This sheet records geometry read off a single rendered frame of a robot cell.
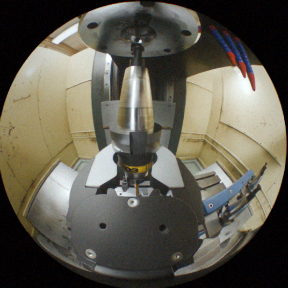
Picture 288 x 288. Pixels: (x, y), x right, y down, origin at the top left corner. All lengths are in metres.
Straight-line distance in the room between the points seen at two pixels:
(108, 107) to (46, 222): 1.13
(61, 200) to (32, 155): 0.52
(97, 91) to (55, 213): 1.08
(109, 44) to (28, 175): 1.06
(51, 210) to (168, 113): 1.27
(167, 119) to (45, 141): 1.20
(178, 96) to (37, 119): 1.29
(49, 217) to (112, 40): 1.08
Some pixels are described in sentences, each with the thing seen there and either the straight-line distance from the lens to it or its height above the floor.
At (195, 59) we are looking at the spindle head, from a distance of 0.42.
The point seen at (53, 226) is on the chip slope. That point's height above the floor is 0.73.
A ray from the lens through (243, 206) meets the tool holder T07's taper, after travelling 0.23.
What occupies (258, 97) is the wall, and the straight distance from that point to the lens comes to 1.08.
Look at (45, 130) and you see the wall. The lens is 1.13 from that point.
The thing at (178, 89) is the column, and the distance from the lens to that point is 0.64.
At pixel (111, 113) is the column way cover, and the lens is 0.55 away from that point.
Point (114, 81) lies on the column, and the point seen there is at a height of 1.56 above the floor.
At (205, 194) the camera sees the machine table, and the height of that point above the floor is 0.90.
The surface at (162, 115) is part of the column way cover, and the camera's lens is 0.55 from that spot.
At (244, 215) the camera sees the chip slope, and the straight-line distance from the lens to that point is 1.13.
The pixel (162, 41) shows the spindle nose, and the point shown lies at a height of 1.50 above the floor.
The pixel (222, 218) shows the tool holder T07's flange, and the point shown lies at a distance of 0.25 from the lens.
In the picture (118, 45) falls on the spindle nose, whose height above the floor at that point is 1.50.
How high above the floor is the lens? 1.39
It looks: 29 degrees down
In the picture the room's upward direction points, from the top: 2 degrees clockwise
